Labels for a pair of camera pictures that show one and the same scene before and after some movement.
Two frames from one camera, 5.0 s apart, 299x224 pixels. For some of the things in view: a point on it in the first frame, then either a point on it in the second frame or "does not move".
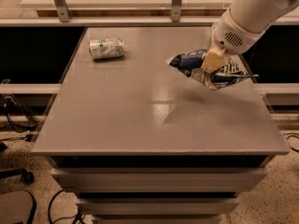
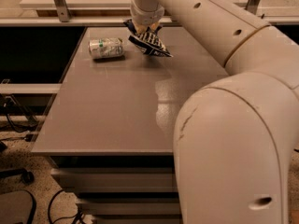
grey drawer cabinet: (144, 142) does not move
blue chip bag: (190, 63) → (149, 40)
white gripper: (230, 38) → (146, 15)
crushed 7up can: (106, 48) does not move
